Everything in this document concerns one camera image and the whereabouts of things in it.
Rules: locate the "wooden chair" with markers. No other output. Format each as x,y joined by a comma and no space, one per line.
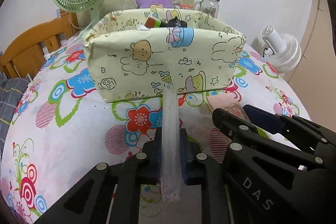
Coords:
24,56

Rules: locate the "toothpick holder orange lid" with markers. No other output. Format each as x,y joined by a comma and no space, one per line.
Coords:
184,7

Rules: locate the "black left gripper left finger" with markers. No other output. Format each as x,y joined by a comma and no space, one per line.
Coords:
109,193

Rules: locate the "colourful cartoon tissue pack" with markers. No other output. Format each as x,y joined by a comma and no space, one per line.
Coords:
152,22

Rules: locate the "black plastic bag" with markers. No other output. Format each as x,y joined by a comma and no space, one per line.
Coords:
175,22

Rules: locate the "glass jar green lid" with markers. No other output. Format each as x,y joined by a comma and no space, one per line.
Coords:
209,7

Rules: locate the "floral tablecloth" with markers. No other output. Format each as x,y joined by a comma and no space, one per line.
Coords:
62,128

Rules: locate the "grey plaid pillow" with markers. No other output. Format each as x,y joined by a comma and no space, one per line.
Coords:
10,95

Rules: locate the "white clip fan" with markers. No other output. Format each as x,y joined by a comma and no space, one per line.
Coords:
282,51

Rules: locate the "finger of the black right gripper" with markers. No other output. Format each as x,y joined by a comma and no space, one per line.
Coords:
246,133
304,134

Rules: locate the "clear plastic tube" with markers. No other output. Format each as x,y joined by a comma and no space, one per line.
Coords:
171,171

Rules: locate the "pink cartoon packet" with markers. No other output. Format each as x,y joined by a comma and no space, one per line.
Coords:
228,103

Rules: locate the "yellow cartoon fabric storage box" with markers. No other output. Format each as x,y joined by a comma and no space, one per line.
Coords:
127,60

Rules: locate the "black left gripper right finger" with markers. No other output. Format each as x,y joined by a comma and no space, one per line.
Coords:
207,174

